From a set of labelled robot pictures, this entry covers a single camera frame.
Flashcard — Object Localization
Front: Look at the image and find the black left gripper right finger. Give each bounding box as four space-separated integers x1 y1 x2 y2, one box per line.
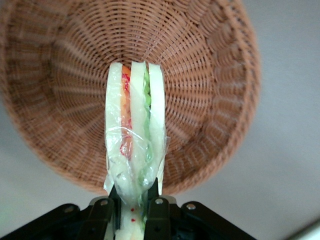
144 178 258 240

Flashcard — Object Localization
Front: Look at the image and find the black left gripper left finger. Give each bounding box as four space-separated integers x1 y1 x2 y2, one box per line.
0 184 121 240

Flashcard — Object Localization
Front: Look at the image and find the triangular sandwich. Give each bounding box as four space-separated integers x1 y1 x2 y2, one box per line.
102 60 168 240

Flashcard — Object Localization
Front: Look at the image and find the round brown wicker basket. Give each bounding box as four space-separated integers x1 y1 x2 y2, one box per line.
0 0 262 196

